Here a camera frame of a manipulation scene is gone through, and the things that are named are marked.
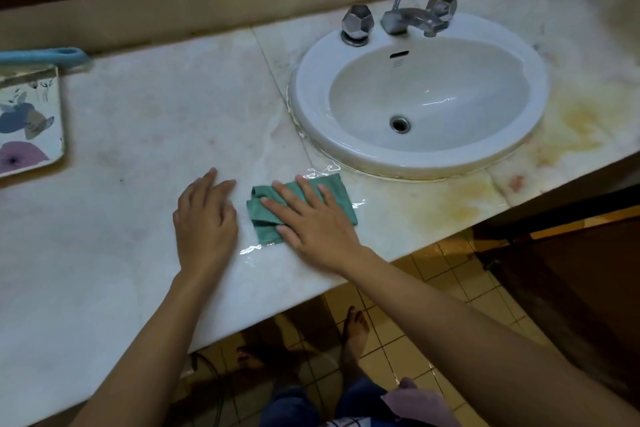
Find person's right hand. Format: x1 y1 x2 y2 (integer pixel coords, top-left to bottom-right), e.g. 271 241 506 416
261 175 370 277

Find person's left hand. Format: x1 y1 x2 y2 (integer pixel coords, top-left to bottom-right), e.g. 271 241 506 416
172 167 239 284

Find green cleaning cloth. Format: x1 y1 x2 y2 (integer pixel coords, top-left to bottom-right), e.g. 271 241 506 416
246 172 359 246

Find person's right forearm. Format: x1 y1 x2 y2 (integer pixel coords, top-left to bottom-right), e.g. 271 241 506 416
344 247 640 427

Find person's left forearm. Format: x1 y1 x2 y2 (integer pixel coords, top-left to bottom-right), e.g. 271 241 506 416
70 271 213 427

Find person's right foot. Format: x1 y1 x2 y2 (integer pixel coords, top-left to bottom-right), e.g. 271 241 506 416
341 306 371 385

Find person's foot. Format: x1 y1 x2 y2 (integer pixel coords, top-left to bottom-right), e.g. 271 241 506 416
341 306 371 385
235 346 267 373

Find person's left foot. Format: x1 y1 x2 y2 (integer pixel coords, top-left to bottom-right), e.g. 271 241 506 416
235 346 267 373

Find white oval sink basin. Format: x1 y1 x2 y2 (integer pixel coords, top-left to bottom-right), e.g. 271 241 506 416
289 11 551 181

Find faceted chrome tap knob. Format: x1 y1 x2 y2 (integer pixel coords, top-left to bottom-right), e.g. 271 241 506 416
341 4 376 47
426 0 458 22

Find blue jeans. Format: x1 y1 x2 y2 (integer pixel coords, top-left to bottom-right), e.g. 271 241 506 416
259 376 401 427

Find floral printed tray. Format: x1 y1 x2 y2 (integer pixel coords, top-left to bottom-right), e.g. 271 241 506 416
0 66 65 178

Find chrome faucet spout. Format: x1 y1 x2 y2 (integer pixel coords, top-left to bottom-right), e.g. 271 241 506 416
380 0 449 38

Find pink shirt hem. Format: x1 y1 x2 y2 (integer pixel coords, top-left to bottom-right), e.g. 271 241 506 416
380 377 462 427

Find dark wooden door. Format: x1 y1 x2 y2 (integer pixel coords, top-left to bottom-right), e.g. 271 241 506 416
472 180 640 395

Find black cable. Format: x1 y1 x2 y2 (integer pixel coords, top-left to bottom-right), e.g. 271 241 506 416
189 351 227 427

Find light blue handle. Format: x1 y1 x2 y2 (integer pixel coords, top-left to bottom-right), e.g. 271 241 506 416
0 47 91 70

